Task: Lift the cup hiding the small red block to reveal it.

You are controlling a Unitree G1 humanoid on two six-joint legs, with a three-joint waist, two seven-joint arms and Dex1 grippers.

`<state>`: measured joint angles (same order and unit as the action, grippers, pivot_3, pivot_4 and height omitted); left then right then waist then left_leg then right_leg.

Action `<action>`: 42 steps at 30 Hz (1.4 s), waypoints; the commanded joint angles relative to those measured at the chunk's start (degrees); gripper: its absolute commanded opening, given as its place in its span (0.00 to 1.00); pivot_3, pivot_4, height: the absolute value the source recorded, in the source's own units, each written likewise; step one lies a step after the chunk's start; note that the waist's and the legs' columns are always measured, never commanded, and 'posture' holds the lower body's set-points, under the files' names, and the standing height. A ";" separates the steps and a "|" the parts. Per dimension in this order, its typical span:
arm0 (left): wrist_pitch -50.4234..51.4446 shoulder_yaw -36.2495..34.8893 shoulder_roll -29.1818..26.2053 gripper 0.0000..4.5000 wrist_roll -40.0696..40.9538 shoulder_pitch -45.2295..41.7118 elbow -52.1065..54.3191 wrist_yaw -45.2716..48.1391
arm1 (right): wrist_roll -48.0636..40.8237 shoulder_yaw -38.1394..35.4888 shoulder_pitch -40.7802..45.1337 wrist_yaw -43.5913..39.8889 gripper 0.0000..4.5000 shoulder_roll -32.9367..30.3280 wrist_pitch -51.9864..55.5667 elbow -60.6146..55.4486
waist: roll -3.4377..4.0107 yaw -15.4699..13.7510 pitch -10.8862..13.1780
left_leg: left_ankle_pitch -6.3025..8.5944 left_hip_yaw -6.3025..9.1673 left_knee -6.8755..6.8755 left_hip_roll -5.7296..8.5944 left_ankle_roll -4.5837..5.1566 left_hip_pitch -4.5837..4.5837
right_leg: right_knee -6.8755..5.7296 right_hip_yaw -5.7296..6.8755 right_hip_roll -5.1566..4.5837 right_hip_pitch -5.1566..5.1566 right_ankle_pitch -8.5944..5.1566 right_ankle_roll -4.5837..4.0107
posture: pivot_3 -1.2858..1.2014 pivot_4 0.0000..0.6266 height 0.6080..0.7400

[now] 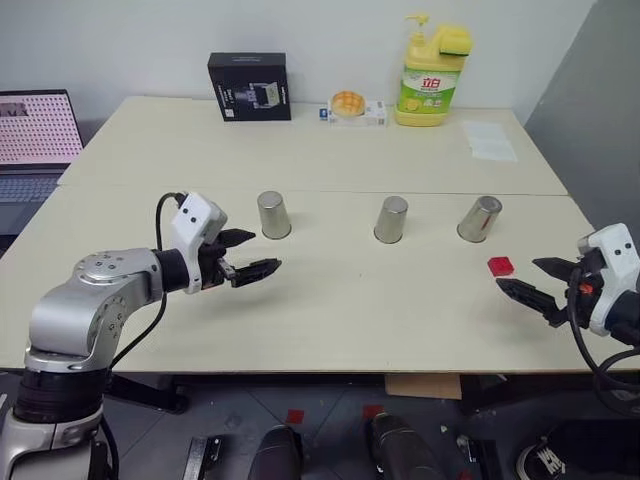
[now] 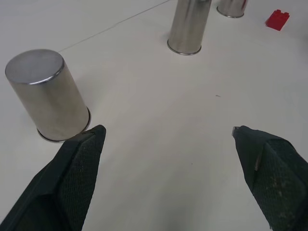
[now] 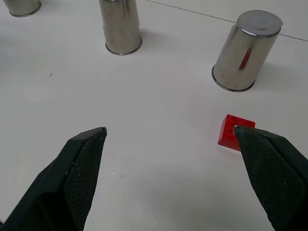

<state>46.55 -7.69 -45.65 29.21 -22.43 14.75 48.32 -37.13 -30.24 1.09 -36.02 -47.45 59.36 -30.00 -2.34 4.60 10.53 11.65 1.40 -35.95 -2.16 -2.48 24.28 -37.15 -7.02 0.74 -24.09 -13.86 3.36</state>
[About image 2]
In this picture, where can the red toy building brick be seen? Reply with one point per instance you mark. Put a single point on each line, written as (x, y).
(277, 20)

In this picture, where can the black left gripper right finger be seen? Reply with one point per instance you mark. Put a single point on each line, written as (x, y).
(276, 178)

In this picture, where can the stainless steel cup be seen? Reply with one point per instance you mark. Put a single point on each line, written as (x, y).
(45, 96)
(188, 26)
(232, 7)

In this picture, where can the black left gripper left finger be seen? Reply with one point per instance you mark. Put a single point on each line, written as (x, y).
(69, 183)

